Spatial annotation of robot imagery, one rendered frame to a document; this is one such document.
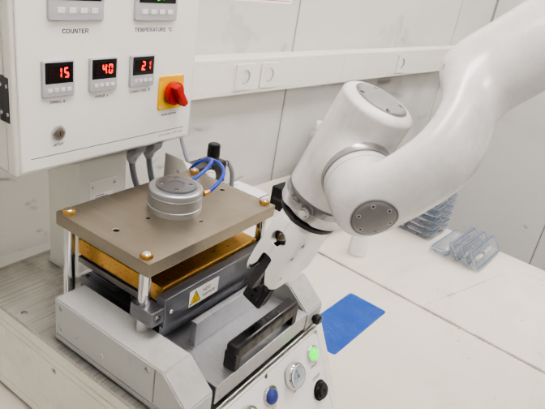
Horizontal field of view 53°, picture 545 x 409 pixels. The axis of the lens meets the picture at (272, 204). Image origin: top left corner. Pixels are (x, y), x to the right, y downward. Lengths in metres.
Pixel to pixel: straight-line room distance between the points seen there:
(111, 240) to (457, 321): 0.91
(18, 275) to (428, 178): 0.70
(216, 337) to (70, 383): 0.22
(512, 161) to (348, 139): 2.63
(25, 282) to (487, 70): 0.75
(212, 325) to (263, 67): 0.92
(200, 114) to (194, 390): 0.92
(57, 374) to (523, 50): 0.72
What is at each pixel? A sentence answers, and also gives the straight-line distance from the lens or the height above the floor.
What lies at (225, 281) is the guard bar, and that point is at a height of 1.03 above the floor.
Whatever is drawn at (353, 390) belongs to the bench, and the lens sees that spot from 1.09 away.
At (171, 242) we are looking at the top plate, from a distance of 0.72.
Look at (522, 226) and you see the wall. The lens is 3.23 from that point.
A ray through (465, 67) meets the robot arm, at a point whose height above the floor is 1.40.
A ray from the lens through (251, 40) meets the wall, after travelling 1.56.
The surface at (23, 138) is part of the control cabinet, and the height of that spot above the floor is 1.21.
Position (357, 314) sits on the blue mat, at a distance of 1.29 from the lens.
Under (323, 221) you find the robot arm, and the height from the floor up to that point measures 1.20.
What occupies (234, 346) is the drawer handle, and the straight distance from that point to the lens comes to 0.72.
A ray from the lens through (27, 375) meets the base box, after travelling 0.96.
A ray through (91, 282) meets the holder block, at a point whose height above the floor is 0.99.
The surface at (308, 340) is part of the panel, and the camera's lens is 0.90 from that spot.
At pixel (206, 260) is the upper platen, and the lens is 0.78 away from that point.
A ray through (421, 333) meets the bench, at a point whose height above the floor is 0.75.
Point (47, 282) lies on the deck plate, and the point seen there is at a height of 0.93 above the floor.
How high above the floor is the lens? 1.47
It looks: 25 degrees down
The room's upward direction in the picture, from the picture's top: 10 degrees clockwise
